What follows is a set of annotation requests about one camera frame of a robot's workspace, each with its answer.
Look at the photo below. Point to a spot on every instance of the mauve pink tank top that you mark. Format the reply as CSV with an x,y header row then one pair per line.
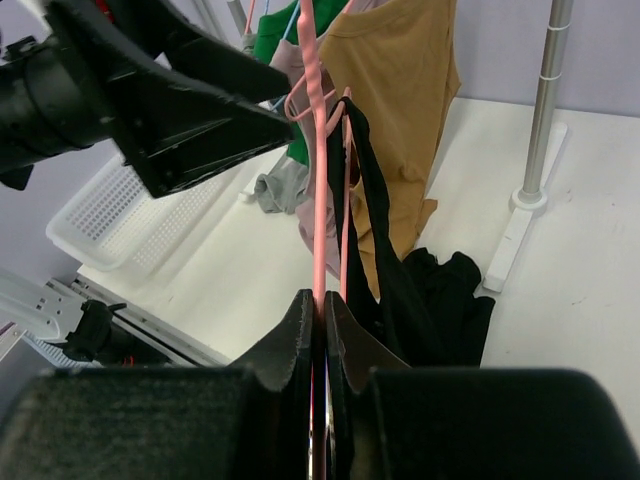
x,y
298,104

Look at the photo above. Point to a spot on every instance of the black tank top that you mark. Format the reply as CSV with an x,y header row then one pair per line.
x,y
427,313

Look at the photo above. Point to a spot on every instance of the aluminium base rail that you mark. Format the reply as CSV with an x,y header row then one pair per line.
x,y
48,313

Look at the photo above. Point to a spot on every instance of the brown tank top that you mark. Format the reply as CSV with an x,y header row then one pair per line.
x,y
397,59

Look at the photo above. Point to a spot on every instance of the white plastic basket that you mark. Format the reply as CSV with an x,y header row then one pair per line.
x,y
114,224

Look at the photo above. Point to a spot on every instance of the blue hanger of mauve top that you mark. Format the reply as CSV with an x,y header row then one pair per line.
x,y
282,50

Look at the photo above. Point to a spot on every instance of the grey tank top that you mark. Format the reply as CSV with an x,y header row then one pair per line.
x,y
282,189

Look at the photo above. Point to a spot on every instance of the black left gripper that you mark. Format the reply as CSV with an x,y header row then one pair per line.
x,y
173,137

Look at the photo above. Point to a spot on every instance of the pink hanger of black top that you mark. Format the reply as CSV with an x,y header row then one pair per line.
x,y
312,82

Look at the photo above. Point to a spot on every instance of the silver clothes rack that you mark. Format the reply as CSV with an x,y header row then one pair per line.
x,y
533,176

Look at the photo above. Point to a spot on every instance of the green tank top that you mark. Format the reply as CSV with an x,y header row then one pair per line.
x,y
269,35

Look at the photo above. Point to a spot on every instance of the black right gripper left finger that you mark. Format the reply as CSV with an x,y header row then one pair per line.
x,y
247,420

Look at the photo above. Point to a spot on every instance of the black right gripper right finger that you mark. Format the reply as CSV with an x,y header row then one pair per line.
x,y
392,421

